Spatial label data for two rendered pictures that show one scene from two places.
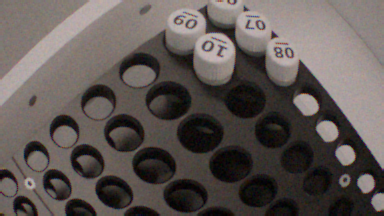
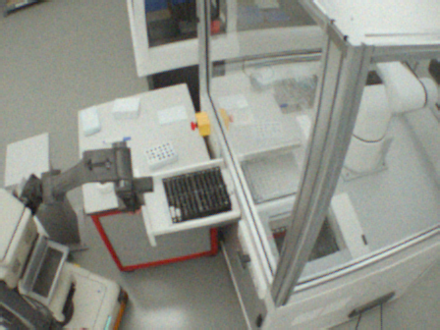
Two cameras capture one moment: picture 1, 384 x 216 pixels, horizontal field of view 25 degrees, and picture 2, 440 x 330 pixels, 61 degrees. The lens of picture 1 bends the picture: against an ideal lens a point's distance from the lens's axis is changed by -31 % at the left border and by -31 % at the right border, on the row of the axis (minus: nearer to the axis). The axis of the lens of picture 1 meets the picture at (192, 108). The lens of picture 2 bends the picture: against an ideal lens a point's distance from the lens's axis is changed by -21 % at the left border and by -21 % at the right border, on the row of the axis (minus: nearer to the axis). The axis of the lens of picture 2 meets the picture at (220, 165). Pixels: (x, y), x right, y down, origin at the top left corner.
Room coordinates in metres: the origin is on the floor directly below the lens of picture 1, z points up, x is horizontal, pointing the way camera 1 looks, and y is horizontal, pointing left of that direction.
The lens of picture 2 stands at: (0.85, 0.56, 2.32)
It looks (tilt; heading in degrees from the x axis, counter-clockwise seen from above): 54 degrees down; 211
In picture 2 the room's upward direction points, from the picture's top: 1 degrees counter-clockwise
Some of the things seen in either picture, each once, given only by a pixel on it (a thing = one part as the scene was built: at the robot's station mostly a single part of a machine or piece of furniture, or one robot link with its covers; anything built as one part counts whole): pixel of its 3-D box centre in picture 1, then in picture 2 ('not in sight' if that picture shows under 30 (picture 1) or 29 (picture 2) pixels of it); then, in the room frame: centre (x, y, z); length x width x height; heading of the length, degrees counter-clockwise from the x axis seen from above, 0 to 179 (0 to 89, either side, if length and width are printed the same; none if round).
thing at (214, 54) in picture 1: (211, 86); not in sight; (0.20, -0.01, 0.89); 0.01 x 0.01 x 0.05
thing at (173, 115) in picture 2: not in sight; (172, 115); (-0.27, -0.35, 0.77); 0.13 x 0.09 x 0.02; 136
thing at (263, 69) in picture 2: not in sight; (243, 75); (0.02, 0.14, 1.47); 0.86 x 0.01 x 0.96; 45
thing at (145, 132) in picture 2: not in sight; (147, 190); (-0.06, -0.41, 0.38); 0.62 x 0.58 x 0.76; 45
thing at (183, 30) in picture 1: (183, 57); not in sight; (0.21, 0.00, 0.89); 0.01 x 0.01 x 0.05
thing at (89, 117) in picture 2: not in sight; (89, 120); (-0.05, -0.70, 0.78); 0.15 x 0.10 x 0.04; 52
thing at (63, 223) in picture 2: not in sight; (47, 199); (0.31, -0.90, 0.38); 0.30 x 0.30 x 0.76; 45
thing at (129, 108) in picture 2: not in sight; (127, 108); (-0.19, -0.57, 0.79); 0.13 x 0.09 x 0.05; 119
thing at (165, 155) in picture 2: not in sight; (160, 155); (-0.04, -0.26, 0.78); 0.12 x 0.08 x 0.04; 145
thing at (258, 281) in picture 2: not in sight; (251, 260); (0.24, 0.31, 0.87); 0.29 x 0.02 x 0.11; 45
